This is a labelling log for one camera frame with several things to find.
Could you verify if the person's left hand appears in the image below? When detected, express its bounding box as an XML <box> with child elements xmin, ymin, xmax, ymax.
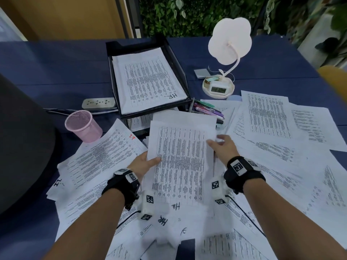
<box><xmin>127</xmin><ymin>151</ymin><xmax>162</xmax><ymax>182</ymax></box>

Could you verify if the power strip cable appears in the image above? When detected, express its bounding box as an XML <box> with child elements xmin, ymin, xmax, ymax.
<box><xmin>43</xmin><ymin>107</ymin><xmax>119</xmax><ymax>116</ymax></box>

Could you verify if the printed paper sheet bundle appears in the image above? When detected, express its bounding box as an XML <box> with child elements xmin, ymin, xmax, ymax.
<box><xmin>112</xmin><ymin>47</ymin><xmax>188</xmax><ymax>116</ymax></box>
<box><xmin>146</xmin><ymin>110</ymin><xmax>218</xmax><ymax>205</ymax></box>

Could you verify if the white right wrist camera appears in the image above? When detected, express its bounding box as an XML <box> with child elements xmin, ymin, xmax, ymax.
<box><xmin>211</xmin><ymin>177</ymin><xmax>231</xmax><ymax>206</ymax></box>

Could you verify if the green plant wall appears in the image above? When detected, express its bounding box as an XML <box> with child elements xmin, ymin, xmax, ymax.
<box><xmin>140</xmin><ymin>0</ymin><xmax>296</xmax><ymax>38</ymax></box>

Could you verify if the black camera cable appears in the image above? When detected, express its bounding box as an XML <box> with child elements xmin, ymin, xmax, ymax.
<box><xmin>116</xmin><ymin>211</ymin><xmax>141</xmax><ymax>229</ymax></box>
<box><xmin>226</xmin><ymin>196</ymin><xmax>267</xmax><ymax>237</ymax></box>

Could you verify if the pink mesh cup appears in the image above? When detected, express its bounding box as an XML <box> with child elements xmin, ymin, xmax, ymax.
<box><xmin>64</xmin><ymin>110</ymin><xmax>103</xmax><ymax>143</ymax></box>

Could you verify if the dark metal door frame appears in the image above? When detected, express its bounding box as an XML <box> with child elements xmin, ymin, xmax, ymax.
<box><xmin>115</xmin><ymin>0</ymin><xmax>143</xmax><ymax>38</ymax></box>

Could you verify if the person's right forearm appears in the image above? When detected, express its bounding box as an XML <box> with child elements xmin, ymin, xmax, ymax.
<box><xmin>243</xmin><ymin>177</ymin><xmax>347</xmax><ymax>260</ymax></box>

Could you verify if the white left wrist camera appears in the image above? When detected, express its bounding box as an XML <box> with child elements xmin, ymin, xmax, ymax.
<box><xmin>136</xmin><ymin>190</ymin><xmax>155</xmax><ymax>222</ymax></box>

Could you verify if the person's right hand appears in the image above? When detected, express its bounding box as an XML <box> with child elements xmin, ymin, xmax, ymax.
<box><xmin>206</xmin><ymin>134</ymin><xmax>240</xmax><ymax>170</ymax></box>

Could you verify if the bunch of coloured markers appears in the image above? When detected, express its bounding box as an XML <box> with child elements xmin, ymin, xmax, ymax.
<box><xmin>189</xmin><ymin>97</ymin><xmax>226</xmax><ymax>125</ymax></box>

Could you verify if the black right camera cable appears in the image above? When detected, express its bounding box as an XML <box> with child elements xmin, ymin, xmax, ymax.
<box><xmin>226</xmin><ymin>196</ymin><xmax>267</xmax><ymax>237</ymax></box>

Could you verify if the white power strip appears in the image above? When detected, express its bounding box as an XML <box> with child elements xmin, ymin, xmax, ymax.
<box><xmin>82</xmin><ymin>97</ymin><xmax>116</xmax><ymax>111</ymax></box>

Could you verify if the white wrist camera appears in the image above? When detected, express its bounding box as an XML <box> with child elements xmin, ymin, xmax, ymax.
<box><xmin>211</xmin><ymin>177</ymin><xmax>231</xmax><ymax>206</ymax></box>
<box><xmin>136</xmin><ymin>190</ymin><xmax>155</xmax><ymax>222</ymax></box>

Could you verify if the person's left forearm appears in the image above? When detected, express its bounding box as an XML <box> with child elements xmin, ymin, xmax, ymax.
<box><xmin>43</xmin><ymin>188</ymin><xmax>126</xmax><ymax>260</ymax></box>

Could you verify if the black mesh tiered tray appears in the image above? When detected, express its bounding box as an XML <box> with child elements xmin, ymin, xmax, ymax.
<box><xmin>105</xmin><ymin>34</ymin><xmax>194</xmax><ymax>138</ymax></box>

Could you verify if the dark green potted plant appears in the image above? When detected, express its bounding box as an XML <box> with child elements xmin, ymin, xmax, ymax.
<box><xmin>314</xmin><ymin>2</ymin><xmax>347</xmax><ymax>65</ymax></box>

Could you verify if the black left wristband with markers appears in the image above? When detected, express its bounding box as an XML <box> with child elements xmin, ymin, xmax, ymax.
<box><xmin>102</xmin><ymin>168</ymin><xmax>141</xmax><ymax>212</ymax></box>

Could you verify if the large black chair back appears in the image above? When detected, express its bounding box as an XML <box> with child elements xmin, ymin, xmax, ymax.
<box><xmin>0</xmin><ymin>73</ymin><xmax>61</xmax><ymax>216</ymax></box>

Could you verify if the small grey square card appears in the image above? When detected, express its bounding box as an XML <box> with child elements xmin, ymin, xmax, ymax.
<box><xmin>194</xmin><ymin>68</ymin><xmax>211</xmax><ymax>79</ymax></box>

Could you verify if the black wristband with markers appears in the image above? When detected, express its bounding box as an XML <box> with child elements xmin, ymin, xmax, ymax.
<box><xmin>102</xmin><ymin>168</ymin><xmax>141</xmax><ymax>212</ymax></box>
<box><xmin>223</xmin><ymin>156</ymin><xmax>266</xmax><ymax>195</ymax></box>

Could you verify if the white flower-shaped desk lamp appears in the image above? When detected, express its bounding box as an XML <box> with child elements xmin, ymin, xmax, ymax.
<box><xmin>202</xmin><ymin>17</ymin><xmax>253</xmax><ymax>99</ymax></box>

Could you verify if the black left camera cable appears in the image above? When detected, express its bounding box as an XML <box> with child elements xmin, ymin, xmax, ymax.
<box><xmin>116</xmin><ymin>211</ymin><xmax>141</xmax><ymax>229</ymax></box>

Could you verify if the white column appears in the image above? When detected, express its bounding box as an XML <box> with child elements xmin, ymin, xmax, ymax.
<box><xmin>297</xmin><ymin>13</ymin><xmax>347</xmax><ymax>69</ymax></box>

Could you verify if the black right wristband with markers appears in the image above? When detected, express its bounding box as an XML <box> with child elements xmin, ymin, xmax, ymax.
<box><xmin>223</xmin><ymin>156</ymin><xmax>266</xmax><ymax>195</ymax></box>

